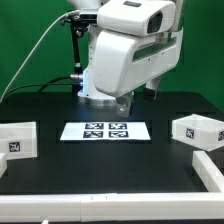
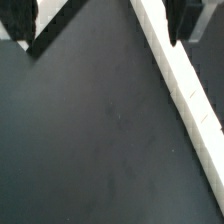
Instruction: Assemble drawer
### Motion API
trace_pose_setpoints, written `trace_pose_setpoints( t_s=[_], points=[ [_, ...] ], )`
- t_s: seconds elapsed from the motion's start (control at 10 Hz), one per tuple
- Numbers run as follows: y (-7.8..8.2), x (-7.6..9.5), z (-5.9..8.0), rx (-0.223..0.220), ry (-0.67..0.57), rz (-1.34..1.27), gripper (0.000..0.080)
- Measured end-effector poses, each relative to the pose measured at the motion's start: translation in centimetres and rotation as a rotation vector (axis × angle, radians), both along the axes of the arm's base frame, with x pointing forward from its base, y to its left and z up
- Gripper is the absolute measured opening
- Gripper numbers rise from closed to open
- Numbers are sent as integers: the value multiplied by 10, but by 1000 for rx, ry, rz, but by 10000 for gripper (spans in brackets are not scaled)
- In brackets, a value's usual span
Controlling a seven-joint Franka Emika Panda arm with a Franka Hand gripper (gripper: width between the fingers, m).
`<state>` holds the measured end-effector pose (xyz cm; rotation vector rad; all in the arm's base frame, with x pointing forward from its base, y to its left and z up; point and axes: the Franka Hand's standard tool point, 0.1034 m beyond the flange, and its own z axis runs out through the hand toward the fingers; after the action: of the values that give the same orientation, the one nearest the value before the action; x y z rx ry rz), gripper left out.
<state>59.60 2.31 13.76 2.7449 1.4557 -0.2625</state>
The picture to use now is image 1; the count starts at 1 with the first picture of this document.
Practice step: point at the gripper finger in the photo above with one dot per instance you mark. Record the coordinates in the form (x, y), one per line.
(151, 88)
(125, 104)

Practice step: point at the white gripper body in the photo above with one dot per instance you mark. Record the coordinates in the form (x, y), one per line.
(139, 41)

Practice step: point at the white drawer box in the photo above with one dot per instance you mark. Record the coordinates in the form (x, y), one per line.
(199, 131)
(18, 140)

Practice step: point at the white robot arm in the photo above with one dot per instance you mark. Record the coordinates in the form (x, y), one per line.
(90, 92)

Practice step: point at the white marker sheet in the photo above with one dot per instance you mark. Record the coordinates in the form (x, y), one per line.
(87, 131)

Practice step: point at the black camera stand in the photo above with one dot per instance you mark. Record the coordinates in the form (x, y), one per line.
(77, 50)

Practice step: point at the grey mounted camera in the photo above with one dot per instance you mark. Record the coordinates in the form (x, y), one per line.
(90, 14)

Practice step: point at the white right rail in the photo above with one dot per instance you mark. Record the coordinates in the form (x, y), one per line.
(208, 172)

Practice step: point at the white front rail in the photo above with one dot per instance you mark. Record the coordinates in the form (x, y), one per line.
(111, 207)

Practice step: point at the white left rail piece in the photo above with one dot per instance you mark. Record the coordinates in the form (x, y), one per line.
(3, 164)

